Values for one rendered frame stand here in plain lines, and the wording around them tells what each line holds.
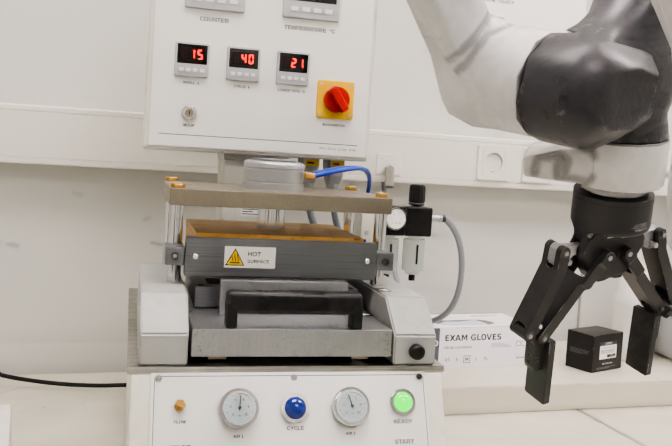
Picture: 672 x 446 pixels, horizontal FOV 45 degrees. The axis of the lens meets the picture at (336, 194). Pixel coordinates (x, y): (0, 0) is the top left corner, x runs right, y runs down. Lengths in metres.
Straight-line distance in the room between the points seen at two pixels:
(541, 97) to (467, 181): 0.94
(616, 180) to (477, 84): 0.16
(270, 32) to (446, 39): 0.51
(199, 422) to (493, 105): 0.43
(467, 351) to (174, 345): 0.73
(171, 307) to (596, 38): 0.51
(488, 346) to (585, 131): 0.86
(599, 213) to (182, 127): 0.62
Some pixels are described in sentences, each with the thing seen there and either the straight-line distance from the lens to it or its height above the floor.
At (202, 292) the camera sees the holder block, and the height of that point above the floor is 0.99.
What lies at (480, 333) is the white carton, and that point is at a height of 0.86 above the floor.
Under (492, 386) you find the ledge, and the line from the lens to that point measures 1.41.
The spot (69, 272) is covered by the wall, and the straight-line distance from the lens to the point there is 1.52.
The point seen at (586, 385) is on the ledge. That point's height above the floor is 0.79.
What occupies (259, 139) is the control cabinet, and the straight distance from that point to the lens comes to 1.19.
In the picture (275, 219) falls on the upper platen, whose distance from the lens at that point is 1.05.
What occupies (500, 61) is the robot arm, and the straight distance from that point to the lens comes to 0.73.
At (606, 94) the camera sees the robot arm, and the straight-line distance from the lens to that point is 0.70.
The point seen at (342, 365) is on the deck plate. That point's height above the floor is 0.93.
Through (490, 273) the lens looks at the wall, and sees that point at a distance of 1.73.
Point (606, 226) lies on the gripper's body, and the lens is 0.81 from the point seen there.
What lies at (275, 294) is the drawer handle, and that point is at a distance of 0.89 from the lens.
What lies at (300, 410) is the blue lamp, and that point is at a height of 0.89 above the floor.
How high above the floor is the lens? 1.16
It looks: 3 degrees down
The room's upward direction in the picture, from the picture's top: 4 degrees clockwise
